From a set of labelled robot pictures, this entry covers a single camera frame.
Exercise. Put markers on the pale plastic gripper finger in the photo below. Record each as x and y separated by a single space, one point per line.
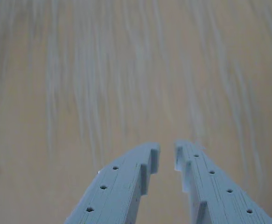
117 191
217 200

